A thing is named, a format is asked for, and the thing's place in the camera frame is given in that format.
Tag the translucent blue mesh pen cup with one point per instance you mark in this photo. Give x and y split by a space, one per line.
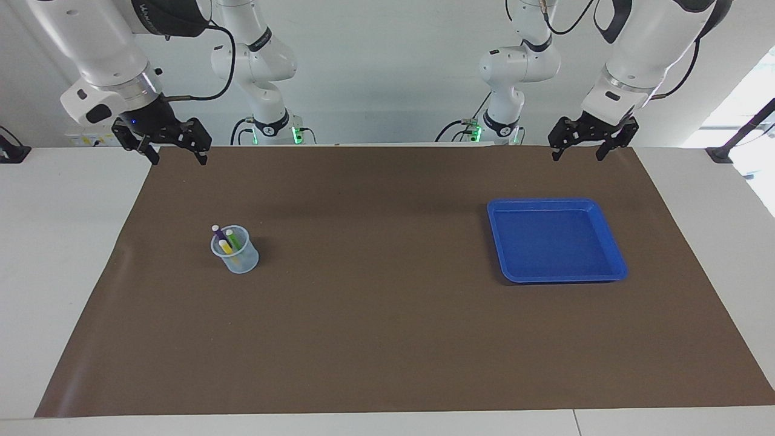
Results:
242 263

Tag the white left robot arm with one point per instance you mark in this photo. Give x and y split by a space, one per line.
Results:
648 42

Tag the purple highlighter pen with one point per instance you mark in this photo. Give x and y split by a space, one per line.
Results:
215 229

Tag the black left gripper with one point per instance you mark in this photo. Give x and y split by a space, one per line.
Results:
599 128

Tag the small black table clamp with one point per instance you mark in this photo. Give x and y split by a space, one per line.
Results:
12 154

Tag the brown table mat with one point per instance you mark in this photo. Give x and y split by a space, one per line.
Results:
375 333

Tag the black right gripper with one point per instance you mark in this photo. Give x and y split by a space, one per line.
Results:
151 118

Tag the yellow highlighter pen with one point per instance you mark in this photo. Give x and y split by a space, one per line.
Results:
224 244

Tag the blue plastic tray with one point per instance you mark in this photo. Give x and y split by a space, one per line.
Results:
557 242

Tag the white wall socket box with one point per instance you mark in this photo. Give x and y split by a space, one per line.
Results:
85 139

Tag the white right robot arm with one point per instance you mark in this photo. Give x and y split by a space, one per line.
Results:
103 42

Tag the green highlighter pen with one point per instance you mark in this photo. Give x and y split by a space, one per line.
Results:
231 234

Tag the black stand with pole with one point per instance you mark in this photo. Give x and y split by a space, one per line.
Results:
720 154

